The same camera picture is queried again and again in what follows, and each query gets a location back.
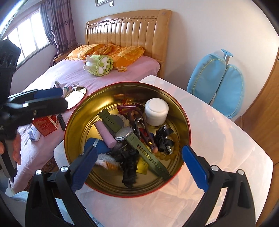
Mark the green wrist watch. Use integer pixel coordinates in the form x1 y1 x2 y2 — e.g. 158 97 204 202
98 109 170 178

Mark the crumpled white packet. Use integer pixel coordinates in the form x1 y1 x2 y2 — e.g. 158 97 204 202
28 127 42 142

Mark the white round jar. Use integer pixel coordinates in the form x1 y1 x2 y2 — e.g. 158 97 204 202
144 98 170 126

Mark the yellow tube with blue cap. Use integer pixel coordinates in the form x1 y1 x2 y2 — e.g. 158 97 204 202
136 160 149 174

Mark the window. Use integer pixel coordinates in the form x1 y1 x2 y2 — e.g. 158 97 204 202
0 11 51 68

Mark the black round compact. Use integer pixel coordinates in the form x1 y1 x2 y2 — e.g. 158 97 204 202
112 113 127 127

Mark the person's pale jacket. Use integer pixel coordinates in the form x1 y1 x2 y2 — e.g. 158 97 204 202
9 191 29 227

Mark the orange pillow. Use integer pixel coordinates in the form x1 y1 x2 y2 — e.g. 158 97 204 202
65 44 105 61
95 44 145 72

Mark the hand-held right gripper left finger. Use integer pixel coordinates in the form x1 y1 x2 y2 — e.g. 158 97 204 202
25 147 98 227

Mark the wooden nightstand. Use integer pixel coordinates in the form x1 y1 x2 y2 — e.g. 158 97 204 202
53 53 68 65

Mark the wooden bed headboard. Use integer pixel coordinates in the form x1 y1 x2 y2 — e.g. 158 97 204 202
85 9 172 78

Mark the red paper box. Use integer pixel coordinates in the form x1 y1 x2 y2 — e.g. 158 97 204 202
32 115 59 137

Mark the blue chair backrest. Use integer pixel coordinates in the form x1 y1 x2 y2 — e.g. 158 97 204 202
187 49 244 119

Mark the black flower hair clip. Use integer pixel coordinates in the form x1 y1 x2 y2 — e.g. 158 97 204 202
121 160 138 188

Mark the purple tube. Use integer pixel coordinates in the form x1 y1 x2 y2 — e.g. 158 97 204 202
95 121 117 148

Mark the purple curtain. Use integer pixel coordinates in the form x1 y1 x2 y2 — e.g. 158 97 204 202
39 0 77 55

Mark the red round tin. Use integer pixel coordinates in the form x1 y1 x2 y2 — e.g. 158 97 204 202
64 82 191 193

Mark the brown wooden slingshot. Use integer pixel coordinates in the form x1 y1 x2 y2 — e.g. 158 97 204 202
126 109 158 153

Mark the cabbage plush toy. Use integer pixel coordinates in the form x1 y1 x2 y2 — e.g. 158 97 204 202
83 54 115 77

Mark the dark red bead bracelet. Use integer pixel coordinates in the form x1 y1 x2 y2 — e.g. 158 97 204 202
116 104 145 115

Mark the black bow clip with pearls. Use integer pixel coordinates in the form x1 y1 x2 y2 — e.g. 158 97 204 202
154 124 175 153

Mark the golden tin lid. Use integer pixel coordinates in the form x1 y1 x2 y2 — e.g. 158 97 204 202
65 86 87 109

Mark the person's left hand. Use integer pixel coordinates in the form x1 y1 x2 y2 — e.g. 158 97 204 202
0 133 22 165

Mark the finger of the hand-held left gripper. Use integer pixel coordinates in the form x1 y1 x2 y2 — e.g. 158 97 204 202
8 88 64 105
4 97 69 127

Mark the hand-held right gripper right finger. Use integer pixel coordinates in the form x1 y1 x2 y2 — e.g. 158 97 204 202
182 145 256 227

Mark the black remote control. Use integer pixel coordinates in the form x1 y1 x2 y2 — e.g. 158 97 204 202
57 113 66 131

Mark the blue plush keychain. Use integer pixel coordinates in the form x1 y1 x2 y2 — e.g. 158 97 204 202
83 137 119 171

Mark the pink bed sheet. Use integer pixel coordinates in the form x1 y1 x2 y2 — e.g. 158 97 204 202
11 56 160 192

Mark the yellow bead bracelet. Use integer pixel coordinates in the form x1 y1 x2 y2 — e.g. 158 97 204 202
150 134 181 161

